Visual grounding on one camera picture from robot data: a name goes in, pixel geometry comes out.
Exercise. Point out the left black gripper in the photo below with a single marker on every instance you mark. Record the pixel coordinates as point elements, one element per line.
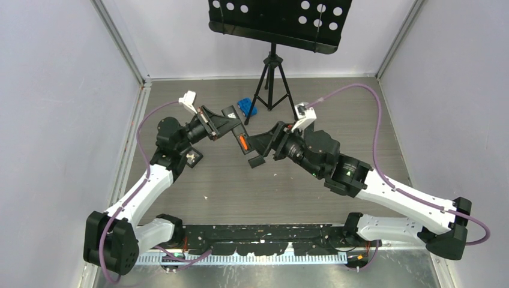
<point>214,125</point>

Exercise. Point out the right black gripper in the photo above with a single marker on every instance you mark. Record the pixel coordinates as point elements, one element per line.
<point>275,139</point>

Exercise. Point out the black remote with buttons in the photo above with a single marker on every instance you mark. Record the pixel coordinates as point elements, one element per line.
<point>236,129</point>

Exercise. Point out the orange battery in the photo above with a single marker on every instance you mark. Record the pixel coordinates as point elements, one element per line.
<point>243,143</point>

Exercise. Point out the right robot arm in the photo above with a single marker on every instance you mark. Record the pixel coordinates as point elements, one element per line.
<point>440,225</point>

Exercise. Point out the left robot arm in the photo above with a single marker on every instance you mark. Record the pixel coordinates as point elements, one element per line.
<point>114,239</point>

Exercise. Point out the blue toy car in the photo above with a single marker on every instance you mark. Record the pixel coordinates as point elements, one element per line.
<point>245,105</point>

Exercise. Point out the black music stand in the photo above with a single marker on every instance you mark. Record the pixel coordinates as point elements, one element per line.
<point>314,26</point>

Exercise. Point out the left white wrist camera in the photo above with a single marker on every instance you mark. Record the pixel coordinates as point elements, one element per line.
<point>187,101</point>

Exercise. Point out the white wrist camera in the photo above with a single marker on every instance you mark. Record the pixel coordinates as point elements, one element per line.
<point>187,101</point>
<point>306,116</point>

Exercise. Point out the black square frame box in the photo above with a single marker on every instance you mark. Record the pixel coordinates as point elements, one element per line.
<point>193,157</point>

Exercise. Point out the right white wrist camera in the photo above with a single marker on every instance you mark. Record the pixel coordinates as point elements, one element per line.
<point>306,116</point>

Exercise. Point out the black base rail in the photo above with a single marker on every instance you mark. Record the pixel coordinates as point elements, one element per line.
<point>265,239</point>

